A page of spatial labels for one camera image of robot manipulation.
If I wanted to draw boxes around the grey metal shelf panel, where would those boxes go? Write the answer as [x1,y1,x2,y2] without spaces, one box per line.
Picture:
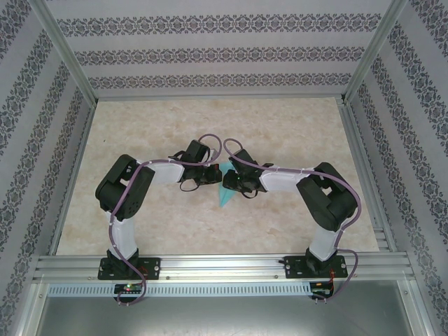
[20,279,430,336]

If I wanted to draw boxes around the black mounting base plate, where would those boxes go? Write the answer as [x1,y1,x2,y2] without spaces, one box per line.
[285,255,347,280]
[97,257,162,281]

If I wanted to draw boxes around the purple cable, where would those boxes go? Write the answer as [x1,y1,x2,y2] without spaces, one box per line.
[223,139,361,305]
[108,134,221,309]

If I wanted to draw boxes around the slotted grey cable duct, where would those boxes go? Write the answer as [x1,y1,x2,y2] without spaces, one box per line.
[47,281,312,298]

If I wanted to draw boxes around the aluminium side rail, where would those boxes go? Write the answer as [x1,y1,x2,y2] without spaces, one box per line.
[337,97,398,253]
[48,99,97,256]

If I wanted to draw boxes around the teal paper sheet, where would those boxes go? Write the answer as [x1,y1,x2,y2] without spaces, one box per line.
[217,162,235,208]

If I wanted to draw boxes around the aluminium frame post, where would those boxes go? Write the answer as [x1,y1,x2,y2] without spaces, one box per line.
[341,0,412,104]
[33,0,98,103]

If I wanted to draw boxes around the long aluminium mounting rail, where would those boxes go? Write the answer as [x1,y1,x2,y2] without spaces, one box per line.
[33,253,414,283]

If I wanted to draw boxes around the small controller circuit board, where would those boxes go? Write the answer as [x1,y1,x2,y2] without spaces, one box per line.
[310,281,335,298]
[114,283,144,295]

